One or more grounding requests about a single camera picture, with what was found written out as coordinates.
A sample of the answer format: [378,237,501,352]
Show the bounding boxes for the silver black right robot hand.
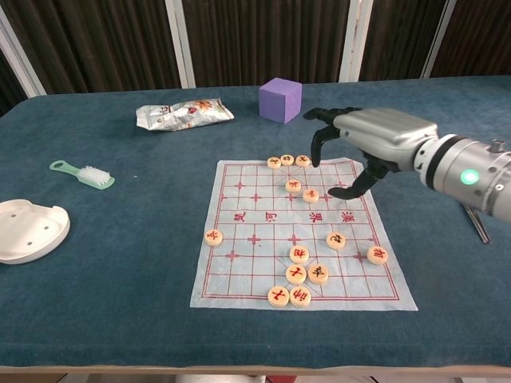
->
[302,105,439,200]

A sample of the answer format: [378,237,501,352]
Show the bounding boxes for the Chinese chess board sheet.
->
[189,159,419,312]

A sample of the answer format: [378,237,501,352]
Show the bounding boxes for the dark brown slatted partition panel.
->
[0,0,188,97]
[430,0,511,77]
[181,0,355,88]
[361,0,446,83]

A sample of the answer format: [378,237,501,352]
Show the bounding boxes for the purple foam cube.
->
[258,77,303,125]

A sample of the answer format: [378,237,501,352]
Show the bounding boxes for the crumpled silver snack bag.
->
[135,97,236,132]

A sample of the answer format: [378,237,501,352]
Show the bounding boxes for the white round plastic tray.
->
[0,199,72,266]

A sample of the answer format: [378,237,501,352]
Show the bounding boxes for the white partition frame post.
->
[0,15,48,99]
[339,0,374,83]
[164,0,196,89]
[418,0,458,79]

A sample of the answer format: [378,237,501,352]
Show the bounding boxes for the green handled scrubbing brush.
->
[49,160,117,192]

